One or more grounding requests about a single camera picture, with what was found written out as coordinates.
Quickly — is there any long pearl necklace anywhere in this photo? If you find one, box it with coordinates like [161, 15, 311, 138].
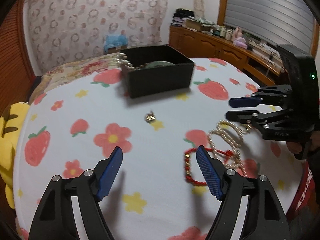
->
[207, 119, 252, 178]

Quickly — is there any red string bracelet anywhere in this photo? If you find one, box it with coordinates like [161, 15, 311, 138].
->
[183, 147, 235, 186]

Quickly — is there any green jade bangle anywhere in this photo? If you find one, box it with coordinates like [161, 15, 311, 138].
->
[145, 61, 174, 69]

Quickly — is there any black jewelry box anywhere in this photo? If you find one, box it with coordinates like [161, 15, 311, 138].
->
[118, 45, 195, 99]

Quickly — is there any right hand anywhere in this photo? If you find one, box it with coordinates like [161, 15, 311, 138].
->
[286, 131, 320, 161]

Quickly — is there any pink rabbit figurine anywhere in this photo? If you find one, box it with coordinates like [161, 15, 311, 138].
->
[232, 27, 248, 49]

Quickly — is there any wooden sideboard cabinet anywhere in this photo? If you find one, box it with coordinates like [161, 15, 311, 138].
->
[169, 26, 287, 86]

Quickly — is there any grey window blind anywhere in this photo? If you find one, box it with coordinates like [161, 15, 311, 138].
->
[225, 0, 314, 52]

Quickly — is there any small gold earring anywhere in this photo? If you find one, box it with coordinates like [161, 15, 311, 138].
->
[144, 110, 156, 124]

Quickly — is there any strawberry flower print blanket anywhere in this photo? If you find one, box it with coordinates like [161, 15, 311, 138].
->
[12, 56, 304, 240]

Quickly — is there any yellow pikachu plush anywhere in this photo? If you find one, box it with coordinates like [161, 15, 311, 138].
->
[1, 102, 30, 210]

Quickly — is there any pile of folded clothes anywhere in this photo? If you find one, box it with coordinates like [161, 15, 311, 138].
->
[171, 8, 194, 27]

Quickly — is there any floral bed quilt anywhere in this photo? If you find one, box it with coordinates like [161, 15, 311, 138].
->
[28, 53, 119, 105]

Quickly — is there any blue bag on box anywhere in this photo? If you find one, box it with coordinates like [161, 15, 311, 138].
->
[104, 34, 128, 53]

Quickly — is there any patterned lace curtain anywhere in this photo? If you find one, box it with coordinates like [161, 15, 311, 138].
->
[24, 0, 168, 75]

